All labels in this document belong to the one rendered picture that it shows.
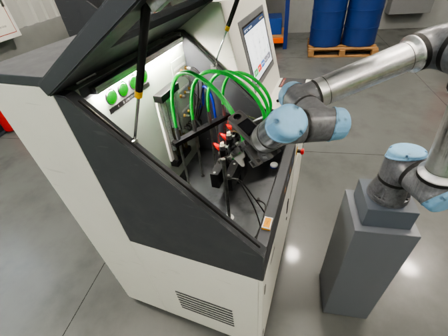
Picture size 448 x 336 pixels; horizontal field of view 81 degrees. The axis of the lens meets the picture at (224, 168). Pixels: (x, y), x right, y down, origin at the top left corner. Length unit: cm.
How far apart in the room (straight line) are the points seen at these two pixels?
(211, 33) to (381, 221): 105
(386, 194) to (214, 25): 97
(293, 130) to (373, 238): 81
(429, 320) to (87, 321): 203
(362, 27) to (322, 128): 518
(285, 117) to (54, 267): 216
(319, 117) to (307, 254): 155
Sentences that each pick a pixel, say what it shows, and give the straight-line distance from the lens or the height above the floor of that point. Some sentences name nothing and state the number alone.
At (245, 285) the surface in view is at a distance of 110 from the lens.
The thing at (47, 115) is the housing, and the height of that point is 138.
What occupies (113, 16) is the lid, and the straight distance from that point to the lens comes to 58.
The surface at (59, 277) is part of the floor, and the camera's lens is 236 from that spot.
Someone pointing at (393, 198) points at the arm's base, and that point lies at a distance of 117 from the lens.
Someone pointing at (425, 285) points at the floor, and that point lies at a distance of 219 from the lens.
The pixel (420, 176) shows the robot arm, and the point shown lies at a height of 113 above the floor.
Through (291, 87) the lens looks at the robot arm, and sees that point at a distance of 73.
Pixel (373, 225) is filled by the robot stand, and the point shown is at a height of 81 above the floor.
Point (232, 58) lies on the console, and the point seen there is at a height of 133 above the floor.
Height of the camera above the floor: 171
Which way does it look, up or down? 40 degrees down
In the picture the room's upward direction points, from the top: 6 degrees counter-clockwise
